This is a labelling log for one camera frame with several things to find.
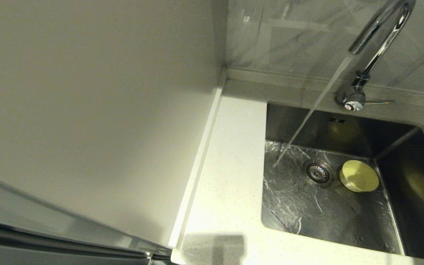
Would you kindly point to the stainless steel sink basin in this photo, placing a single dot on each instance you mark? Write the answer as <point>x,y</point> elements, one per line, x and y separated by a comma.
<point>326,221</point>

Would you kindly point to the chrome gooseneck faucet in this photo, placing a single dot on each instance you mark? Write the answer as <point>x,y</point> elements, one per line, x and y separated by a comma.
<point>381,46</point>

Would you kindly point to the round metal drain strainer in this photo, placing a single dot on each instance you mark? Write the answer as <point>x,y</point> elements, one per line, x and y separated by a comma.
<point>317,173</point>

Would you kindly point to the small yellow bowl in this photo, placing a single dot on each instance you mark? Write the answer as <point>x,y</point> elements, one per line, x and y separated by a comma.
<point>359,178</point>

